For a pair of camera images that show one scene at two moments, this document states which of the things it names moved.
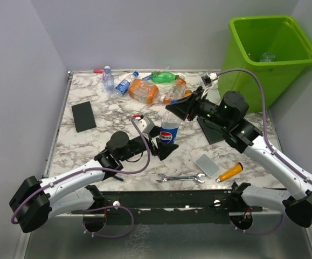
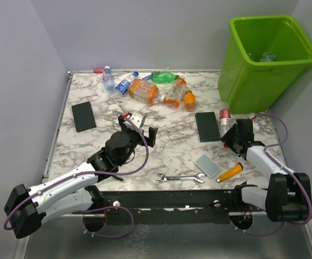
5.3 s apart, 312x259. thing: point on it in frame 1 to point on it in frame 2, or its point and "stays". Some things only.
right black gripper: [189, 105] to [228, 137]
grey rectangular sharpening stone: [206, 165] stays
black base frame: [167, 207] stays
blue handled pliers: [118, 178] stays
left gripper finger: [154, 131] to [120, 120]
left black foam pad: [83, 116] stays
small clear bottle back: [108, 80] stays
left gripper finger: [164, 149] to [152, 135]
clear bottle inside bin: [267, 56] stays
